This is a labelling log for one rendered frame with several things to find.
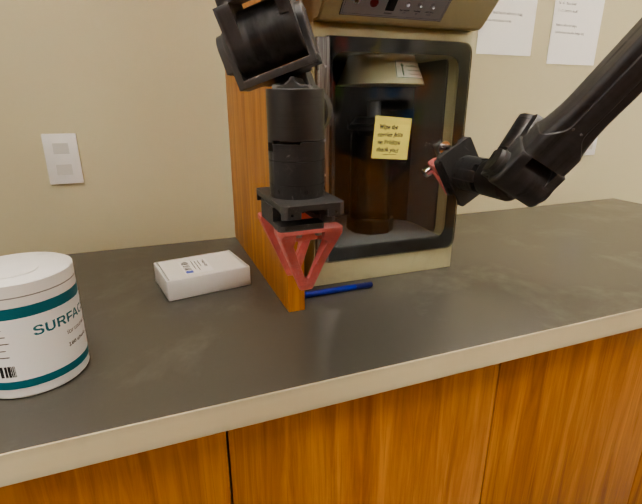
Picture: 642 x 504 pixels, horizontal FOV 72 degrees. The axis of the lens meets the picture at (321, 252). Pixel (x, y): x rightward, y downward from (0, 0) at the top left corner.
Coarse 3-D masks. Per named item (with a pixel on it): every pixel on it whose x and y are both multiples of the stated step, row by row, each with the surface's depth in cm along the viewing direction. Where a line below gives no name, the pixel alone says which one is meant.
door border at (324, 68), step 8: (320, 40) 73; (328, 40) 73; (320, 48) 73; (328, 48) 74; (328, 56) 74; (320, 64) 74; (328, 64) 75; (320, 72) 74; (328, 72) 75; (320, 80) 75; (328, 80) 75; (328, 88) 76; (328, 128) 78; (328, 136) 78; (328, 144) 79; (328, 152) 79; (328, 160) 80; (328, 168) 80; (328, 176) 81; (328, 184) 81; (328, 192) 81; (320, 240) 84; (328, 256) 85
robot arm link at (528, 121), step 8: (520, 120) 66; (528, 120) 65; (536, 120) 63; (512, 128) 66; (520, 128) 65; (528, 128) 63; (512, 136) 66; (504, 144) 66; (496, 152) 60; (504, 152) 59; (488, 160) 62; (496, 160) 59; (504, 160) 58; (488, 168) 60; (496, 168) 59; (544, 200) 60
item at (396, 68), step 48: (336, 48) 74; (384, 48) 77; (432, 48) 80; (336, 96) 77; (384, 96) 80; (432, 96) 83; (336, 144) 79; (432, 144) 86; (336, 192) 82; (384, 192) 86; (432, 192) 89; (384, 240) 89; (432, 240) 93
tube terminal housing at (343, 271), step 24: (312, 0) 72; (312, 24) 73; (336, 24) 74; (360, 24) 76; (312, 72) 75; (312, 240) 85; (336, 264) 88; (360, 264) 90; (384, 264) 92; (408, 264) 94; (432, 264) 97
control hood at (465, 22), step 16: (320, 0) 69; (336, 0) 69; (464, 0) 75; (480, 0) 75; (496, 0) 76; (320, 16) 70; (336, 16) 71; (352, 16) 72; (448, 16) 77; (464, 16) 78; (480, 16) 79
